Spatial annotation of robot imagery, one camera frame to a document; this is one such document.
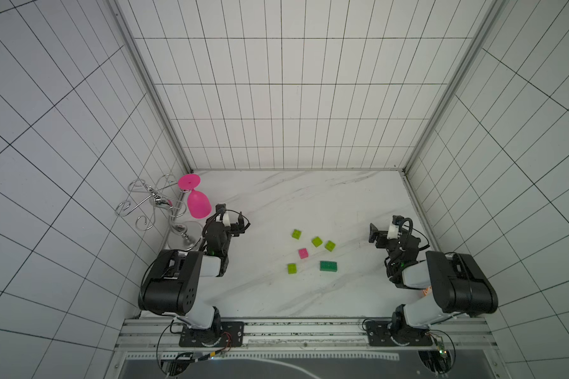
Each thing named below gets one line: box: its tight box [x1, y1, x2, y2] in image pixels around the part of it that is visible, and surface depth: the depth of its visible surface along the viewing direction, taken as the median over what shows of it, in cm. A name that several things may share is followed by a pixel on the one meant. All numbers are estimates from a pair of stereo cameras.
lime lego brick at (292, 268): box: [286, 262, 298, 275], surface depth 87 cm
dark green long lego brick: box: [319, 260, 338, 273], surface depth 89 cm
